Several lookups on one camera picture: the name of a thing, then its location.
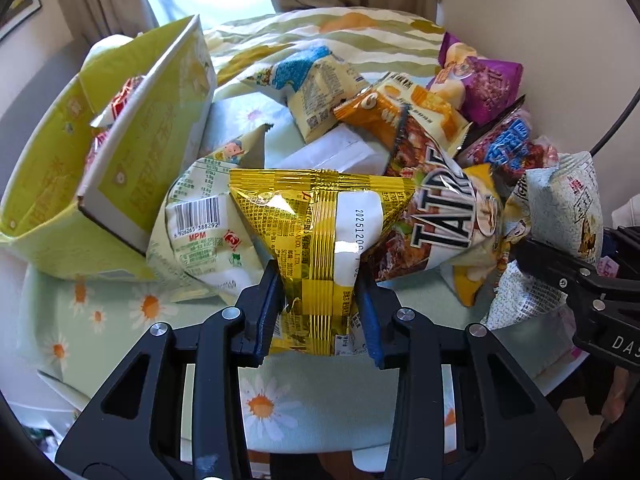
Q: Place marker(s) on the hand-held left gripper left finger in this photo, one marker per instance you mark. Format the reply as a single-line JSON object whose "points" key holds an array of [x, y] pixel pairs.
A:
{"points": [[267, 305]]}

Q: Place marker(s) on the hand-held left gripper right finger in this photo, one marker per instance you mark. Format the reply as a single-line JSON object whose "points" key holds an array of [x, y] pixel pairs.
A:
{"points": [[367, 310]]}

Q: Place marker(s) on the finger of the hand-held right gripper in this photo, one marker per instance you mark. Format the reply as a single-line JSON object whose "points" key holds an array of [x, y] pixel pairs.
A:
{"points": [[550, 262], [625, 242]]}

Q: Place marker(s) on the white speckled snack packet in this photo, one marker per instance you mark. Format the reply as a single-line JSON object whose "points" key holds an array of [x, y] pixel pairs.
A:
{"points": [[565, 195]]}

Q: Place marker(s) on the shiny yellow snack packet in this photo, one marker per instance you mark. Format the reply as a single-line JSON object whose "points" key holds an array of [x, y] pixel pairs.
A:
{"points": [[310, 240]]}

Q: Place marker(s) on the pale green cartoon snack packet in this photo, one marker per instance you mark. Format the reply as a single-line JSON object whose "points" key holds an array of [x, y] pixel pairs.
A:
{"points": [[200, 220]]}

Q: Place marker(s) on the dark red and blue packet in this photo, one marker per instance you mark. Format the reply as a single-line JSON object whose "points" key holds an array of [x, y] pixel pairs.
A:
{"points": [[510, 145]]}

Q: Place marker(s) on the purple snack packet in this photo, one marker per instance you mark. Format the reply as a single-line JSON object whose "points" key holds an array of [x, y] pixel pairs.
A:
{"points": [[485, 85]]}

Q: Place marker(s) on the yellow-green cardboard box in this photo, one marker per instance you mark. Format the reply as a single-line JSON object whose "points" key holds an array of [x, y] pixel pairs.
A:
{"points": [[150, 125]]}

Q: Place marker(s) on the blue and cream snack packet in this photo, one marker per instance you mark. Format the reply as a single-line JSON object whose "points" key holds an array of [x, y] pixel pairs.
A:
{"points": [[320, 90]]}

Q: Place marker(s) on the yellow and white snack packet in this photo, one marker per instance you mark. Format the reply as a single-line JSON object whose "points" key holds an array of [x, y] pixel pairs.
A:
{"points": [[470, 285]]}

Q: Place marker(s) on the dark brown snack bag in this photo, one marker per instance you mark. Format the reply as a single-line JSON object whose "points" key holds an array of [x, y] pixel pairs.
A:
{"points": [[435, 210]]}

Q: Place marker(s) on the white paper sheet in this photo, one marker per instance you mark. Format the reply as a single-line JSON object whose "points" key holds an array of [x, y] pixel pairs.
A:
{"points": [[340, 152]]}

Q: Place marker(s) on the pale yellow snack packet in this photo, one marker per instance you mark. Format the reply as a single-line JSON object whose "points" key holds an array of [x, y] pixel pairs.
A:
{"points": [[430, 107]]}

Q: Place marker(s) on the red and white snack packet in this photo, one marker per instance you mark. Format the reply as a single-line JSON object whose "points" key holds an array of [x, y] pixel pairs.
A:
{"points": [[120, 102]]}

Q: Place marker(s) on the green striped flower blanket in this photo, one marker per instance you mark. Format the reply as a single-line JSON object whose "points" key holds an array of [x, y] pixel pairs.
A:
{"points": [[350, 45]]}

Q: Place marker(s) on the framed wall picture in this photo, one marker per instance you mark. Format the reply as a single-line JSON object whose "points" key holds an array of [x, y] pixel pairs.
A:
{"points": [[20, 5]]}

